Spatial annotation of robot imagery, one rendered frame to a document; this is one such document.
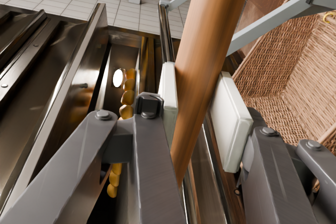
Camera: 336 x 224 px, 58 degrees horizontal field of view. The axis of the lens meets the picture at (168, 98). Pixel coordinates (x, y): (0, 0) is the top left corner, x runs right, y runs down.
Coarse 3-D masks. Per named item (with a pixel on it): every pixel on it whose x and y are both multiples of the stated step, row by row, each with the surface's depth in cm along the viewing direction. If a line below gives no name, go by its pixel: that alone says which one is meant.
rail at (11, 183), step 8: (96, 8) 153; (88, 24) 133; (80, 40) 118; (72, 56) 106; (64, 72) 96; (56, 88) 88; (56, 96) 85; (48, 104) 81; (48, 112) 78; (40, 120) 75; (40, 128) 73; (32, 136) 70; (32, 144) 68; (24, 152) 66; (24, 160) 64; (16, 168) 62; (16, 176) 60; (8, 184) 58; (8, 192) 57; (0, 200) 55; (0, 208) 54
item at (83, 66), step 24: (96, 24) 134; (96, 48) 133; (72, 72) 96; (96, 72) 132; (72, 96) 92; (48, 120) 75; (72, 120) 91; (48, 144) 70; (24, 168) 62; (0, 216) 52
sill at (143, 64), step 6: (144, 42) 167; (144, 48) 160; (144, 54) 154; (144, 60) 148; (138, 66) 151; (144, 66) 143; (138, 72) 142; (144, 72) 138; (138, 78) 135; (144, 78) 133; (138, 84) 128; (144, 84) 129; (138, 90) 124; (144, 90) 125
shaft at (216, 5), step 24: (192, 0) 17; (216, 0) 16; (240, 0) 16; (192, 24) 17; (216, 24) 17; (192, 48) 18; (216, 48) 18; (192, 72) 18; (216, 72) 19; (192, 96) 19; (192, 120) 20; (192, 144) 22
